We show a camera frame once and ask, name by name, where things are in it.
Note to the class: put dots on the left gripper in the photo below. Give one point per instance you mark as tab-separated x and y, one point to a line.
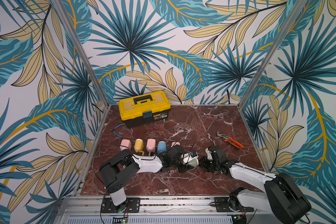
185	168

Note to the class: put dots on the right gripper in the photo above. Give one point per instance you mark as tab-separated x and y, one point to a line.
210	163

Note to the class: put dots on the green pencil sharpener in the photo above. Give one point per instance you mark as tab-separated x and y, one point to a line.
193	164

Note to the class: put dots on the blue pencil sharpener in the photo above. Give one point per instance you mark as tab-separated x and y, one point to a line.
162	147

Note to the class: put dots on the yellow pencil sharpener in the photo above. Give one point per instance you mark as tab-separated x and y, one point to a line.
139	146

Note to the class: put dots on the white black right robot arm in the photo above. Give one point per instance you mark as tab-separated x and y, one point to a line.
278	194

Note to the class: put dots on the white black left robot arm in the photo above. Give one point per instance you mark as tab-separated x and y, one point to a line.
120	169

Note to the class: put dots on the yellow black toolbox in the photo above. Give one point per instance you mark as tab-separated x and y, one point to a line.
143	109

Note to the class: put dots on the orange handled pliers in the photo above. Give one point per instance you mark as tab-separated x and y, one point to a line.
230	140

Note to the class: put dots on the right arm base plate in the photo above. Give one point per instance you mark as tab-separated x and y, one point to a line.
226	204

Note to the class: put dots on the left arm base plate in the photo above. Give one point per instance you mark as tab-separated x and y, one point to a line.
131	204

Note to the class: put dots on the aluminium front rail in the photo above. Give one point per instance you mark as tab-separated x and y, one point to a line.
157	210

